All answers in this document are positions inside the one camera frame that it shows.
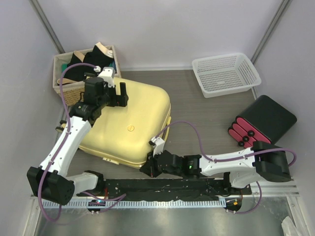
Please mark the black and pink drawer box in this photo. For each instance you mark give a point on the black and pink drawer box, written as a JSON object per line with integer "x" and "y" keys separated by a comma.
{"x": 264, "y": 120}

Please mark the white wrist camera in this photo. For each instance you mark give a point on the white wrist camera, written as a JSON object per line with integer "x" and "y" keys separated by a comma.
{"x": 107, "y": 74}
{"x": 158, "y": 144}

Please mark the beige shoe insole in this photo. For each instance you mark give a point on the beige shoe insole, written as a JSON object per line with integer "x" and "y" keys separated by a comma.
{"x": 65, "y": 81}

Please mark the black clothing in basket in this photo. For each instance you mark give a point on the black clothing in basket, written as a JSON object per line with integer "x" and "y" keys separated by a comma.
{"x": 87, "y": 63}

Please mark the green cloth in basket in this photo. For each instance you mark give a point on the green cloth in basket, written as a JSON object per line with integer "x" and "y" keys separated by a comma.
{"x": 113, "y": 65}

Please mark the woven wicker basket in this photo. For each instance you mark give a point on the woven wicker basket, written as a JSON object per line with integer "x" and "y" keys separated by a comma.
{"x": 71, "y": 88}

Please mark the beige item with white tag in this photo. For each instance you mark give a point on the beige item with white tag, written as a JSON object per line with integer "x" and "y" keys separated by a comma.
{"x": 109, "y": 53}

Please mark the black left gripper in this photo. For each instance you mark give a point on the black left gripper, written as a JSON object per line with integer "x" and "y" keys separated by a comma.
{"x": 119, "y": 100}

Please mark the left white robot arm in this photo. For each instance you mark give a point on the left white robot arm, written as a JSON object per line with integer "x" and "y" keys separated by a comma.
{"x": 49, "y": 180}

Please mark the white plastic mesh basket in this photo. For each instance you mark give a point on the white plastic mesh basket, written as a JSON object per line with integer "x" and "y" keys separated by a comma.
{"x": 225, "y": 74}

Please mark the white slotted cable duct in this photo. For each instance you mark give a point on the white slotted cable duct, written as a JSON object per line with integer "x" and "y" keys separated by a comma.
{"x": 91, "y": 203}

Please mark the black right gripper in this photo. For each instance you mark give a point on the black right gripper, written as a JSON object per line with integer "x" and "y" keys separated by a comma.
{"x": 148, "y": 168}

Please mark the yellow hard-shell suitcase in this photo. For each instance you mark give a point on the yellow hard-shell suitcase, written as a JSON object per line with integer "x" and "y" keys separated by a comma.
{"x": 121, "y": 135}

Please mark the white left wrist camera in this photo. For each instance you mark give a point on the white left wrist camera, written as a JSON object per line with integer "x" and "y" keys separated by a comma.
{"x": 107, "y": 74}

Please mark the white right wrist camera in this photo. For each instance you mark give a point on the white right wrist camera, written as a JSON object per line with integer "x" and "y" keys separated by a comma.
{"x": 158, "y": 144}

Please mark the crumpled white plastic bag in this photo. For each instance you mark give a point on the crumpled white plastic bag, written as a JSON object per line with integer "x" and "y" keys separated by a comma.
{"x": 289, "y": 228}

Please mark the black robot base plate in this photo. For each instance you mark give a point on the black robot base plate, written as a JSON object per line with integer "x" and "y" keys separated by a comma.
{"x": 167, "y": 189}

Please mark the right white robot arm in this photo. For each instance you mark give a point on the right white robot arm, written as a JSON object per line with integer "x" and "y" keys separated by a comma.
{"x": 262, "y": 161}

